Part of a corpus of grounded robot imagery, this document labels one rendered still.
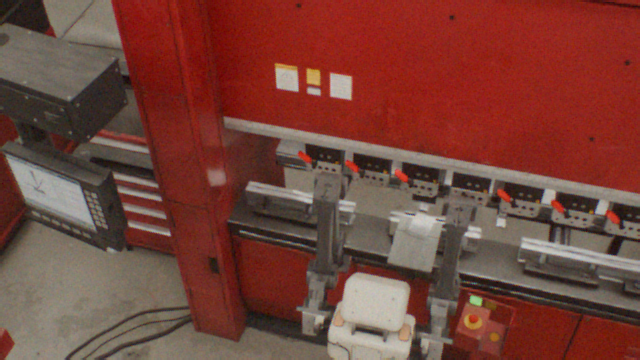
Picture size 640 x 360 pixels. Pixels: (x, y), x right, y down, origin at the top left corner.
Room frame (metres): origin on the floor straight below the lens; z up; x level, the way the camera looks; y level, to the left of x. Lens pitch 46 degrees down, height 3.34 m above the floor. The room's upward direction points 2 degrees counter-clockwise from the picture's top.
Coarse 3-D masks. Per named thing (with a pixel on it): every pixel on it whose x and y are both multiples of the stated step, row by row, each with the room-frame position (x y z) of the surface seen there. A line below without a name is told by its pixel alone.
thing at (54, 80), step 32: (0, 32) 2.12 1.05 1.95; (32, 32) 2.11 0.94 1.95; (0, 64) 1.94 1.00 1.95; (32, 64) 1.93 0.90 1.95; (64, 64) 1.92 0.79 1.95; (96, 64) 1.91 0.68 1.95; (0, 96) 1.89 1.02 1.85; (32, 96) 1.82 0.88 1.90; (64, 96) 1.76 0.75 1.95; (96, 96) 1.83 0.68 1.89; (32, 128) 2.03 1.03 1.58; (64, 128) 1.77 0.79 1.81; (96, 128) 1.79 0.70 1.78
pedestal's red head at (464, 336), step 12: (468, 300) 1.75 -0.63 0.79; (492, 300) 1.71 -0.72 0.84; (468, 312) 1.70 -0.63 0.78; (480, 312) 1.69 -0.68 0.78; (492, 324) 1.66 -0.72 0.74; (456, 336) 1.61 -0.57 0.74; (468, 336) 1.59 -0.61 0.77; (480, 336) 1.58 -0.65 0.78; (504, 336) 1.61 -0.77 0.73; (468, 348) 1.58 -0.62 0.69; (480, 348) 1.57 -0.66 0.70; (492, 348) 1.57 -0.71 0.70
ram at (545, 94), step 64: (256, 0) 2.21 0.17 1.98; (320, 0) 2.14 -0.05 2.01; (384, 0) 2.07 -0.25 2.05; (448, 0) 2.00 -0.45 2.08; (512, 0) 1.94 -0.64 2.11; (576, 0) 1.88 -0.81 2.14; (256, 64) 2.22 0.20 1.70; (320, 64) 2.14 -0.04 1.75; (384, 64) 2.06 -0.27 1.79; (448, 64) 1.99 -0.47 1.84; (512, 64) 1.93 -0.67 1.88; (576, 64) 1.86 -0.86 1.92; (320, 128) 2.14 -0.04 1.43; (384, 128) 2.06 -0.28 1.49; (448, 128) 1.98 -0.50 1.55; (512, 128) 1.91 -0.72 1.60; (576, 128) 1.85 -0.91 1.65; (576, 192) 1.82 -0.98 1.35
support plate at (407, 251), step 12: (432, 228) 1.97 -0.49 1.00; (396, 240) 1.92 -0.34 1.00; (408, 240) 1.91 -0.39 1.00; (420, 240) 1.91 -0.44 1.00; (432, 240) 1.91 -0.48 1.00; (396, 252) 1.85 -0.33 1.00; (408, 252) 1.85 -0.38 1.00; (420, 252) 1.85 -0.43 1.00; (432, 252) 1.85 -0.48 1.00; (396, 264) 1.79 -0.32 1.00; (408, 264) 1.79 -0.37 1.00; (420, 264) 1.79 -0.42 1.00; (432, 264) 1.78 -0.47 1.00
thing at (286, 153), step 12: (288, 144) 2.54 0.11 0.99; (300, 144) 2.54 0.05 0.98; (276, 156) 2.49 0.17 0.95; (288, 156) 2.48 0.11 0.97; (348, 156) 2.44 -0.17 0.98; (300, 168) 2.46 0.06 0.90; (348, 168) 2.38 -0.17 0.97; (396, 168) 2.35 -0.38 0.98; (396, 180) 2.31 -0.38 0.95; (492, 180) 2.25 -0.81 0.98; (444, 192) 2.24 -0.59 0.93; (552, 192) 2.17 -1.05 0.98; (492, 204) 2.18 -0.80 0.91; (600, 204) 2.09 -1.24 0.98; (540, 216) 2.10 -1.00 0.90; (600, 216) 2.03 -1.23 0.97; (600, 228) 2.02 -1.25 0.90
